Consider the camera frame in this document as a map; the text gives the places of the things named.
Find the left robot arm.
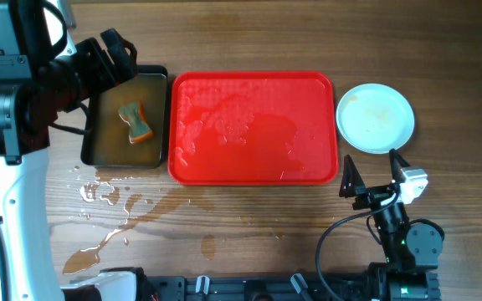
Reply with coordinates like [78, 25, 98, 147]
[0, 1, 155, 300]

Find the red plastic tray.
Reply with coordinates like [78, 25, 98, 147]
[167, 71, 339, 186]

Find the light blue plate top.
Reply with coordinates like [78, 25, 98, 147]
[336, 84, 415, 155]

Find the black water tray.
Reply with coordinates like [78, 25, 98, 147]
[81, 65, 170, 168]

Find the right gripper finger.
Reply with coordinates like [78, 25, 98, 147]
[388, 149, 410, 181]
[339, 155, 367, 198]

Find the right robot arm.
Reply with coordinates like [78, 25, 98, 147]
[339, 150, 445, 301]

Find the green orange sponge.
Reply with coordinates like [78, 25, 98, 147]
[119, 102, 154, 144]

